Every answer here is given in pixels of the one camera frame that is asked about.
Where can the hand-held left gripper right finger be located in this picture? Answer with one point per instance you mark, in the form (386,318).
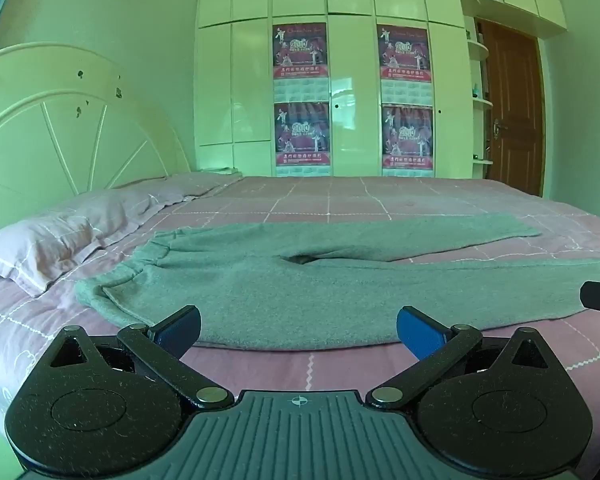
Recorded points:
(420,329)

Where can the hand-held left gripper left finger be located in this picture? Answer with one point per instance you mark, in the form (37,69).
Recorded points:
(179,329)

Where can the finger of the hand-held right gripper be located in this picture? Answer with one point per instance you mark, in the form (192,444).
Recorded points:
(597,296)

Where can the pink pillow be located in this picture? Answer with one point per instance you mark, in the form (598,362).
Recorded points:
(190,185)
(45,245)

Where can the bed with pink checked sheet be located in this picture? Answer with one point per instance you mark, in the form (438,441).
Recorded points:
(330,200)

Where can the red calendar poster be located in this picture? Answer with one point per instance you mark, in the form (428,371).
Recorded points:
(408,137)
(405,55)
(300,55)
(302,135)

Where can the brown wooden door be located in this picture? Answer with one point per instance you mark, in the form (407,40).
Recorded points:
(515,110)

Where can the white corner shelf unit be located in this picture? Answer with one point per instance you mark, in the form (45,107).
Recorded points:
(480,100)

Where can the white arched headboard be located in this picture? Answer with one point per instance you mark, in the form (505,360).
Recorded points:
(55,125)

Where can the white glossy wardrobe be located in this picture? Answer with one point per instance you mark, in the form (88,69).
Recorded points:
(355,60)

